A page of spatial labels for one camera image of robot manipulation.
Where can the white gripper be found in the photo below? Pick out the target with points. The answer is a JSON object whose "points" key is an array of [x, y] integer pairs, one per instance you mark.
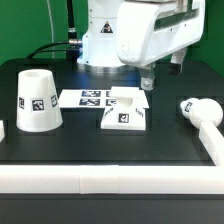
{"points": [[149, 31]]}

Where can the white lamp bulb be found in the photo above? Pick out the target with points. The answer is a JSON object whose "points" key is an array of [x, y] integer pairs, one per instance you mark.
{"points": [[202, 110]]}

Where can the white lamp base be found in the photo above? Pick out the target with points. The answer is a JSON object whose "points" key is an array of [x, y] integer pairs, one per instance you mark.
{"points": [[127, 113]]}

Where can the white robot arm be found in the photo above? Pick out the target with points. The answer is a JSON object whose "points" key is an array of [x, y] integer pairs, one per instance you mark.
{"points": [[99, 51]]}

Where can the white lamp shade cone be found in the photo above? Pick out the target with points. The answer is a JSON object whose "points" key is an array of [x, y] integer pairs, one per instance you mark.
{"points": [[37, 102]]}

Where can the white marker sheet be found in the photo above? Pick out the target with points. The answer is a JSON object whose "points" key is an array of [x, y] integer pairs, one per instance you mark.
{"points": [[92, 98]]}

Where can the white left fence piece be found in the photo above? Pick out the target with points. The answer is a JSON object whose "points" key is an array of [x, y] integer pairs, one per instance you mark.
{"points": [[2, 132]]}

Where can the white front fence rail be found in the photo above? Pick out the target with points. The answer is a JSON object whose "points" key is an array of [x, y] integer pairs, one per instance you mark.
{"points": [[112, 179]]}

